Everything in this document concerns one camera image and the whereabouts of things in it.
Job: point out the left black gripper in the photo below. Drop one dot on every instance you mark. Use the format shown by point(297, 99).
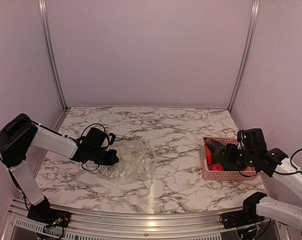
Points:
point(110, 161)

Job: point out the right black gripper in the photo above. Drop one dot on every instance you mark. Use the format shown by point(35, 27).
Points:
point(230, 149)

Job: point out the dark fake eggplant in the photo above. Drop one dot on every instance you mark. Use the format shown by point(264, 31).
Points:
point(213, 143)

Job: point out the red orange fake mango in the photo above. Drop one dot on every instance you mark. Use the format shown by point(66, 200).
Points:
point(209, 156)

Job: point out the clear zip top bag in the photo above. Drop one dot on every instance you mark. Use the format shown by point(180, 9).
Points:
point(137, 162)

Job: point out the green fake leafy vegetable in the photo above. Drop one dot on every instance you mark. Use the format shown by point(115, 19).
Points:
point(219, 157)

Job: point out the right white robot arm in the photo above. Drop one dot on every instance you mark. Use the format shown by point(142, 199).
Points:
point(289, 176)

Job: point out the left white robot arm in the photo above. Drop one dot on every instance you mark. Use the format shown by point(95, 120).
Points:
point(20, 134)

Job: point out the pink plastic basket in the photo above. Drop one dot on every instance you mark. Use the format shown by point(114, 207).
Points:
point(243, 173)

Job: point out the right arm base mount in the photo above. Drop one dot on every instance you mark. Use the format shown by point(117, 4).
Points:
point(246, 216)

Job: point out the front aluminium rail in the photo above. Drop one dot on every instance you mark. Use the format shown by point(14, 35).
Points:
point(98, 225)

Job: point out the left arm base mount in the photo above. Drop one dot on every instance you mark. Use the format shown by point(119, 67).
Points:
point(42, 212)

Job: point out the right aluminium frame post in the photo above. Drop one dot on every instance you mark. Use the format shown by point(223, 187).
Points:
point(246, 53)

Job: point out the aluminium frame post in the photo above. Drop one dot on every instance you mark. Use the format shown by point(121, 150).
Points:
point(50, 52)
point(246, 53)

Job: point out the left aluminium frame post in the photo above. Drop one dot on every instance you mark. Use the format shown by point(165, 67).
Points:
point(50, 52)

